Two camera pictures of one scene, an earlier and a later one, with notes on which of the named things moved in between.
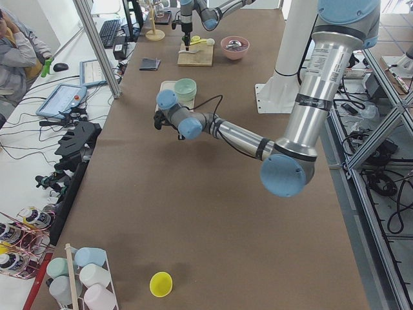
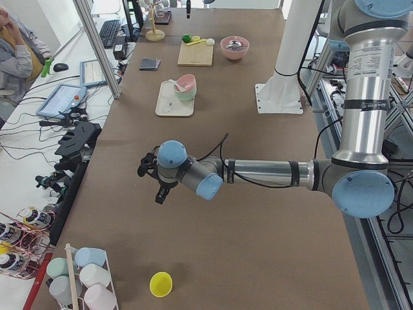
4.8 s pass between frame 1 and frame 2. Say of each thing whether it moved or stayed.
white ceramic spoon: moved
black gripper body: moved
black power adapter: stayed
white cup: stayed
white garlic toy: stayed
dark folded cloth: stayed
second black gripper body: moved
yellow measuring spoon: stayed
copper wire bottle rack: stayed
